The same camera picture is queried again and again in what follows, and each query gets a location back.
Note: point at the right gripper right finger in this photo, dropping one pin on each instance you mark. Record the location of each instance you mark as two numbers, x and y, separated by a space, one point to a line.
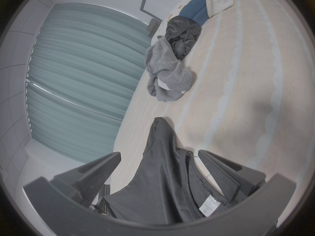
233 178

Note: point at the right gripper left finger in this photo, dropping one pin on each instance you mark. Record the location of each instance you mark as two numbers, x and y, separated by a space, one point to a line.
91 178

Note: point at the black T-shirt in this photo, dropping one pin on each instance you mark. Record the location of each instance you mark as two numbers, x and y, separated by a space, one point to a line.
157 168

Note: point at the bed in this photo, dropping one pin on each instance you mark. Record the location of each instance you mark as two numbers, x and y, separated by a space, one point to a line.
233 82

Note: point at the blue-green curtain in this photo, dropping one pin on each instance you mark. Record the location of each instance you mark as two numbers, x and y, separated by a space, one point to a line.
86 50
73 126

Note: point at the grey garment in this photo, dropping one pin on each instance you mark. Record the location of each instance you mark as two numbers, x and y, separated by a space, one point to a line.
169 75

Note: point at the shiny black garment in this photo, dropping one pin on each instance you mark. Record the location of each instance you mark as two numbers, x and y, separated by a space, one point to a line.
182 33

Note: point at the blue garment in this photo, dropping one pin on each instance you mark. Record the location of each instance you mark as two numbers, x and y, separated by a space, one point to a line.
194 8

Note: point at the white fluffy garment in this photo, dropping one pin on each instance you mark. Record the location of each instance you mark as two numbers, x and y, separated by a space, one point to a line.
219 1

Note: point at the white printed pillow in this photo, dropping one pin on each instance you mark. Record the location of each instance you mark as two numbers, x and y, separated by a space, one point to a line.
176 10

